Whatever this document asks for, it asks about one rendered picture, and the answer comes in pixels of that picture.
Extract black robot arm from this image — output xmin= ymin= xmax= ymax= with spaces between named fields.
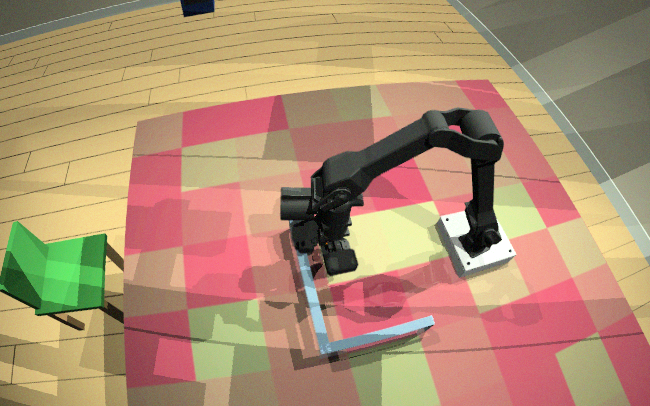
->
xmin=280 ymin=108 xmax=504 ymax=258

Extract clear l-shaped low walls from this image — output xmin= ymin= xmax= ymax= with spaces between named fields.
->
xmin=292 ymin=242 xmax=432 ymax=359

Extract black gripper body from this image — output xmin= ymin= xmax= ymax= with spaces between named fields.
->
xmin=317 ymin=211 xmax=358 ymax=276

